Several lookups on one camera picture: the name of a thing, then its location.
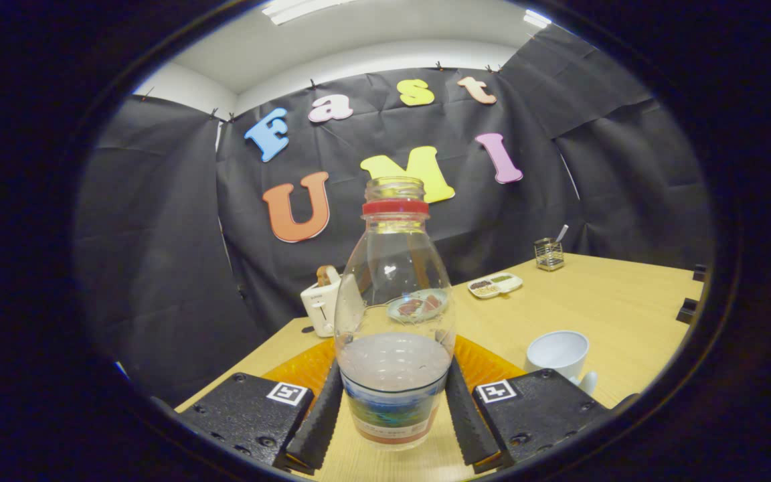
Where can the pale green plate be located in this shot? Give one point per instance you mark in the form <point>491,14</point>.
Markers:
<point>399,313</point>

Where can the long ceiling light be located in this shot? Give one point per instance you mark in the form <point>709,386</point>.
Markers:
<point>305,8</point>

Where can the small ceiling light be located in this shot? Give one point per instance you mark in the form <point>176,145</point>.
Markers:
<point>536,19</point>

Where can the clear plastic juice bottle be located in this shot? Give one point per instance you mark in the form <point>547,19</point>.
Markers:
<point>395,368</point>

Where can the white toaster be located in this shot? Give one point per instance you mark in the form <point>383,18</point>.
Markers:
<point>322,311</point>

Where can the brown bread slice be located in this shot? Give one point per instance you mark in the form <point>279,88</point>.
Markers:
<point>325,276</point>

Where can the metal spoon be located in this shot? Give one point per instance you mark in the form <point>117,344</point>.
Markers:
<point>561,233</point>

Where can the black clamp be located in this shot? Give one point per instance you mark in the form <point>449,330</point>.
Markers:
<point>700,272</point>
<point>688,311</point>

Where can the wooden table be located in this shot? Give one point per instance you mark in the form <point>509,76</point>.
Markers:
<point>613,301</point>

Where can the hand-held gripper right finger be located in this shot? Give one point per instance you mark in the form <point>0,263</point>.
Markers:
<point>469,422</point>

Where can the white cup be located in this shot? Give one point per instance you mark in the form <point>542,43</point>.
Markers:
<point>556,355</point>

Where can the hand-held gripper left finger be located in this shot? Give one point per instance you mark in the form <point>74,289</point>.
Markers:
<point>322,422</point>

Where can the white divided snack tray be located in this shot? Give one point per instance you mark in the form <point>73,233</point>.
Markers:
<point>496,284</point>

